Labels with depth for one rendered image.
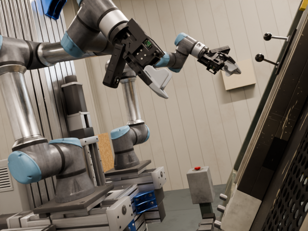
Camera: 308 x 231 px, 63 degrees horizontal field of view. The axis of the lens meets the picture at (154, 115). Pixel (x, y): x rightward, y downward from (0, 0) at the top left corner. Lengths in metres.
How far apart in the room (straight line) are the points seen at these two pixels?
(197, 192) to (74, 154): 0.78
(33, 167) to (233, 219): 0.63
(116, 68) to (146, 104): 3.90
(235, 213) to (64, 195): 0.60
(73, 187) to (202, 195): 0.77
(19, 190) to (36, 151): 0.49
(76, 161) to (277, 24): 3.94
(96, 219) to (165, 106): 3.60
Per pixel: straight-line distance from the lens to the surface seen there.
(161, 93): 0.61
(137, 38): 0.65
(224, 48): 1.34
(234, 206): 0.78
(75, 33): 0.74
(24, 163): 0.91
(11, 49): 1.04
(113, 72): 0.65
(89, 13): 0.72
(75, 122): 1.28
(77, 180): 1.01
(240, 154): 1.49
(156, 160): 4.59
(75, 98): 1.28
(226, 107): 4.28
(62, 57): 1.00
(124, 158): 1.43
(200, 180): 1.48
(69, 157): 0.99
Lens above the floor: 1.26
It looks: 1 degrees up
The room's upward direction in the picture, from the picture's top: 12 degrees counter-clockwise
